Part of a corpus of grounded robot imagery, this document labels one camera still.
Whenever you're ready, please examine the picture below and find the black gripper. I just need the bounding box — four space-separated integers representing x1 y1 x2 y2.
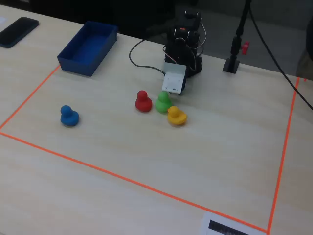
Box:
179 67 194 96

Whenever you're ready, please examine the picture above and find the green rubber duck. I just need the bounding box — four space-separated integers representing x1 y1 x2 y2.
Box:
154 92 174 114

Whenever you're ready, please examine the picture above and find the yellow rubber duck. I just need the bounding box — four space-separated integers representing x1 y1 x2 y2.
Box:
167 105 188 127

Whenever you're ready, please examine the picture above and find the red rubber duck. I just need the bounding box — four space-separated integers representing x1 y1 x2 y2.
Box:
134 90 153 113

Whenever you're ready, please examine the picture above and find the blue plastic box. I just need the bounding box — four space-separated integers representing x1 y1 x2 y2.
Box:
57 20 118 78

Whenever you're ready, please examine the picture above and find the blue rubber duck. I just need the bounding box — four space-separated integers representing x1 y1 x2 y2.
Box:
60 105 80 127

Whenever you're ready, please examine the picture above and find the long orange tape strip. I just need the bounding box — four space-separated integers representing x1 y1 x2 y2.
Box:
0 132 269 233

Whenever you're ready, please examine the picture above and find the white paper with black bar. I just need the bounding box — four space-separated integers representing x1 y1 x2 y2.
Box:
199 212 268 235

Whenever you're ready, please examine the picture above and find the black smartphone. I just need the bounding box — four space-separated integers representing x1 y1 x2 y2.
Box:
0 16 40 49

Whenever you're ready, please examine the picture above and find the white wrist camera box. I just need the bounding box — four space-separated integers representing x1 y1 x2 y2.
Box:
161 62 187 95

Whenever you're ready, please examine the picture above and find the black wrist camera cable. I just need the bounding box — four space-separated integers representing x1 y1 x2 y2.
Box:
129 39 167 74

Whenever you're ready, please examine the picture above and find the black stand cable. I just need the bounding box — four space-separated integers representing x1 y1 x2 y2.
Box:
246 0 313 111

